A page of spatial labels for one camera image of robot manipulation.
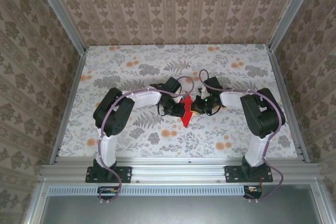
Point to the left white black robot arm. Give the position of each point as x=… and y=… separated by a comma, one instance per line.
x=144, y=99

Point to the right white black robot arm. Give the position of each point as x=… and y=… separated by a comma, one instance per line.
x=231, y=100

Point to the long aluminium crossbeam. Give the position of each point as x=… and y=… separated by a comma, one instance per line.
x=178, y=169

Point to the black board with connectors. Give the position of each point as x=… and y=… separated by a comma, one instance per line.
x=253, y=190
x=107, y=191

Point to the grey metal panel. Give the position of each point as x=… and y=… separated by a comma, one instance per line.
x=178, y=211

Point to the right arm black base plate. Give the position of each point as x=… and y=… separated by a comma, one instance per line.
x=232, y=174

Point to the aluminium side rail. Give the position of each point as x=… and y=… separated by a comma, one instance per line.
x=68, y=106
x=290, y=106

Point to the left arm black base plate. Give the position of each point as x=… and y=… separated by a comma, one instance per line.
x=126, y=174

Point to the aluminium corner post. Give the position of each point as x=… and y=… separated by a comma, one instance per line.
x=292, y=14
x=60, y=14

